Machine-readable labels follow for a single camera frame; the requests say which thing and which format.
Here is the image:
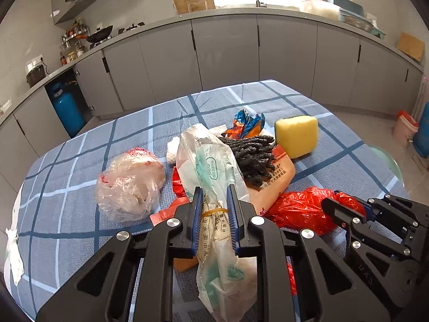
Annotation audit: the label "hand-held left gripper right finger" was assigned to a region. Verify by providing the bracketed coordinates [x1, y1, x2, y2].
[226, 184, 392, 322]

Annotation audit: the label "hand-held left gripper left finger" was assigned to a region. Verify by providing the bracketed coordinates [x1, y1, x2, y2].
[35, 187, 204, 322]

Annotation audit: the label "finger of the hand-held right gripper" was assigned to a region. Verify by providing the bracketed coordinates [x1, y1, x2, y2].
[321, 197, 418, 259]
[365, 195, 429, 242]

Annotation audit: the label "red plastic bag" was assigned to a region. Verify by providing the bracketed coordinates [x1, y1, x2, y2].
[150, 168, 189, 225]
[265, 186, 366, 235]

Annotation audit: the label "pale green basin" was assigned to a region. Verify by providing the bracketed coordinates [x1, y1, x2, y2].
[367, 144, 404, 188]

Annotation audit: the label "clear green-print plastic bag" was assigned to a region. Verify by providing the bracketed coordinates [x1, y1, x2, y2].
[176, 123, 258, 319]

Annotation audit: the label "yellow sponge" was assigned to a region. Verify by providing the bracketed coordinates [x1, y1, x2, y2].
[274, 116, 319, 159]

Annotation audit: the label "orange blue snack wrapper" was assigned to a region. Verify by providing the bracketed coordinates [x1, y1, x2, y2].
[223, 110, 265, 139]

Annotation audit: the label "black knitted cloth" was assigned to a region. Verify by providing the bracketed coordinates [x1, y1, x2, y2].
[218, 135, 277, 186]

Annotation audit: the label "pink bucket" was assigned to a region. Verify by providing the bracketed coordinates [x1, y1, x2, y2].
[393, 111, 419, 148]

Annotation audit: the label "white paper towel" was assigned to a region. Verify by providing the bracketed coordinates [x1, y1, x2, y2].
[167, 136, 183, 165]

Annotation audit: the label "crumpled clear red-print plastic bag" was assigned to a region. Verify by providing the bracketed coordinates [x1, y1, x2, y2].
[95, 148, 165, 222]

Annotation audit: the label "blue gas cylinder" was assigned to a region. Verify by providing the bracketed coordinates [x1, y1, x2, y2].
[50, 82, 84, 136]
[413, 102, 429, 158]

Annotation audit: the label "blue checked tablecloth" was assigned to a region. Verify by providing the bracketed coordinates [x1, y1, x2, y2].
[7, 80, 411, 322]

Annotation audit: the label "wooden cutting board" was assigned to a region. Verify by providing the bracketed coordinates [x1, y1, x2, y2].
[172, 0, 216, 14]
[397, 32, 426, 61]

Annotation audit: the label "grey kitchen cabinets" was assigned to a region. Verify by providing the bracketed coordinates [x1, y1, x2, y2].
[0, 5, 424, 182]

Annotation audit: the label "metal bowl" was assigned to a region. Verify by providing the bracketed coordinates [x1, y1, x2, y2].
[343, 15, 376, 32]

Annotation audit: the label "white crumpled plastic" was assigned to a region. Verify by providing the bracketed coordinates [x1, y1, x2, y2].
[5, 226, 25, 286]

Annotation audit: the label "blue dish rack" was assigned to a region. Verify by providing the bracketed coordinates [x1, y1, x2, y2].
[327, 0, 364, 21]

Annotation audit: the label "white plastic tub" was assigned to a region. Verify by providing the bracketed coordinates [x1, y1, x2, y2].
[299, 0, 341, 19]

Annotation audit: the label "black gas stove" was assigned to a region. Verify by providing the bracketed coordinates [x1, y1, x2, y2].
[117, 23, 146, 34]

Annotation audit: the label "black wok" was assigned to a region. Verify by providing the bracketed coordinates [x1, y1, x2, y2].
[74, 25, 114, 43]

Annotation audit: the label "dark brown pot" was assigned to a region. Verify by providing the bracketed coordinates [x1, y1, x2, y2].
[26, 62, 46, 88]

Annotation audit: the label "spice rack with bottles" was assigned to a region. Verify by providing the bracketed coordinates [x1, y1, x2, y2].
[60, 17, 90, 64]

